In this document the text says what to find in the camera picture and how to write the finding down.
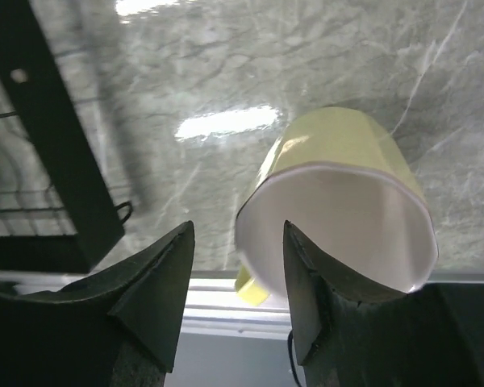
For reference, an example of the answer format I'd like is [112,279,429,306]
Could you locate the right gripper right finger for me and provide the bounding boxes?
[282,222,484,386]

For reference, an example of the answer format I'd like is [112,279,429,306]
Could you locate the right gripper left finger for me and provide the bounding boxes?
[0,221,195,386]

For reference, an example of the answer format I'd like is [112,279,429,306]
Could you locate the yellow mug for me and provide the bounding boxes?
[235,106,438,305]

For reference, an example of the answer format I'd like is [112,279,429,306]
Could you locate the aluminium mounting rail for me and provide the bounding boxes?
[0,269,484,335]

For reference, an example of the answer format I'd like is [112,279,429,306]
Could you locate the black wire dish rack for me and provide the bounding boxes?
[0,1,132,274]

